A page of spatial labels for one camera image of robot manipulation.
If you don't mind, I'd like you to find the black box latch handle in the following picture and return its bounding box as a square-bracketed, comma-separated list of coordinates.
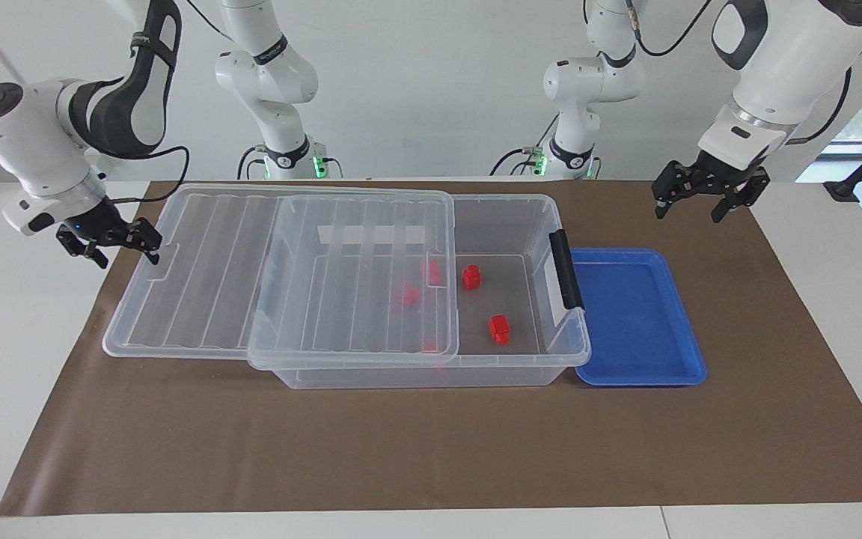
[548, 229, 585, 311]

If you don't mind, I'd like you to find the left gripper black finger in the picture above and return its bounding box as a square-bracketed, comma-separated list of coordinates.
[652, 159, 694, 220]
[710, 166, 771, 224]

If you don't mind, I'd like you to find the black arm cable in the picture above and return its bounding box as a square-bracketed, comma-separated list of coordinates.
[106, 0, 236, 204]
[626, 0, 852, 144]

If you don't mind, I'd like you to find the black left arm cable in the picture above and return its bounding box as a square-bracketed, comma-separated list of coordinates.
[626, 0, 852, 144]

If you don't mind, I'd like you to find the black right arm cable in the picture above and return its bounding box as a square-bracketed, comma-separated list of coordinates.
[106, 0, 236, 204]

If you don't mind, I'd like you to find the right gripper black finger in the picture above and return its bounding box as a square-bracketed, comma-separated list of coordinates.
[55, 227, 111, 269]
[129, 217, 164, 266]

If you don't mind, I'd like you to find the clear ribbed plastic lid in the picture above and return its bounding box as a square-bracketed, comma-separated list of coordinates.
[102, 183, 462, 371]

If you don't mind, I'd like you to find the blue plastic tray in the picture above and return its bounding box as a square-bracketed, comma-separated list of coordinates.
[569, 248, 707, 388]

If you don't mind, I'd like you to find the clear plastic storage box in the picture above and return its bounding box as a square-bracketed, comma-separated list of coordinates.
[248, 193, 593, 390]

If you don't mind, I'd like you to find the brown table mat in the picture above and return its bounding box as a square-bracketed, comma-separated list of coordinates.
[0, 178, 862, 517]

